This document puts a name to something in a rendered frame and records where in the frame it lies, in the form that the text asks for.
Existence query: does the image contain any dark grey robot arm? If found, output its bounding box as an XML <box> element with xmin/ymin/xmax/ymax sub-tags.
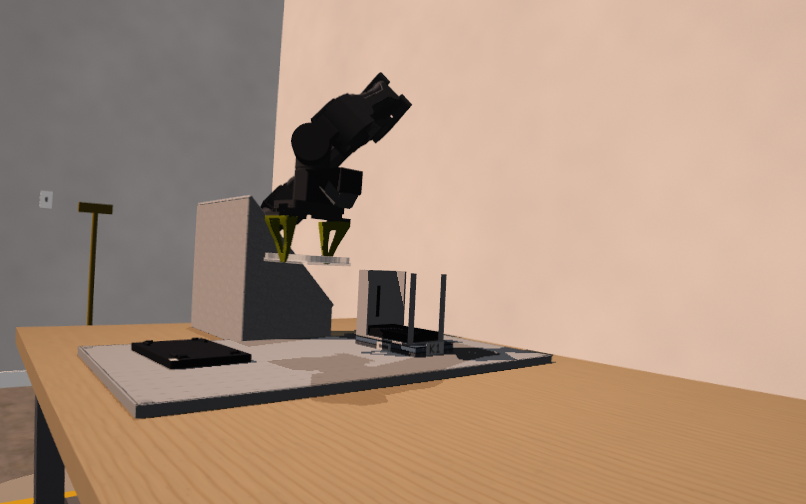
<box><xmin>260</xmin><ymin>72</ymin><xmax>412</xmax><ymax>213</ymax></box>

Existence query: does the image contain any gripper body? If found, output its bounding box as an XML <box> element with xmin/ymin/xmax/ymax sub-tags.
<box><xmin>265</xmin><ymin>167</ymin><xmax>351</xmax><ymax>223</ymax></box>

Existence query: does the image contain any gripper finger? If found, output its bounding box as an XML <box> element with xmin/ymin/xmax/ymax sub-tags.
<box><xmin>265</xmin><ymin>215</ymin><xmax>297</xmax><ymax>263</ymax></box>
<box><xmin>318</xmin><ymin>222</ymin><xmax>350</xmax><ymax>256</ymax></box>

